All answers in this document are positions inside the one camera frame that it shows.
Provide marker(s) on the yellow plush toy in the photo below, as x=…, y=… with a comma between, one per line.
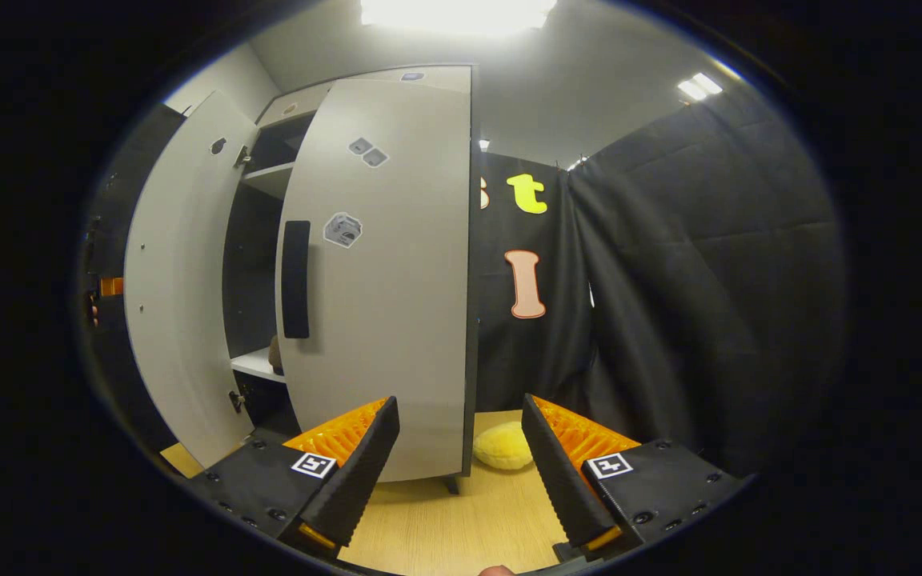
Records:
x=503, y=448

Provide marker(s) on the large ceiling light panel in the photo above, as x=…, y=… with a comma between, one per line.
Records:
x=457, y=16

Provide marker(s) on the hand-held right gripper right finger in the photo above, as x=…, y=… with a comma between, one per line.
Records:
x=561, y=480

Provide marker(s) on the grey shoe cabinet door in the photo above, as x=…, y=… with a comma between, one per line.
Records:
x=181, y=304
x=397, y=320

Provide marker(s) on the small ceiling light panel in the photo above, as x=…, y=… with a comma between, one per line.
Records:
x=699, y=86

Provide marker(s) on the grey shoe cabinet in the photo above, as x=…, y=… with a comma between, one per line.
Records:
x=269, y=180

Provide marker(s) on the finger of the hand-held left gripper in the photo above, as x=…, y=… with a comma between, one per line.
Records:
x=111, y=286

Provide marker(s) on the brown fuzzy shoe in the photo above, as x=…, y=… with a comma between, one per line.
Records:
x=276, y=356

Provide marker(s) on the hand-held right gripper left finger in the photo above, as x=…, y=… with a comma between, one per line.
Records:
x=361, y=480

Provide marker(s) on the black backdrop cloth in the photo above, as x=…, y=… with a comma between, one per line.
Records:
x=709, y=280

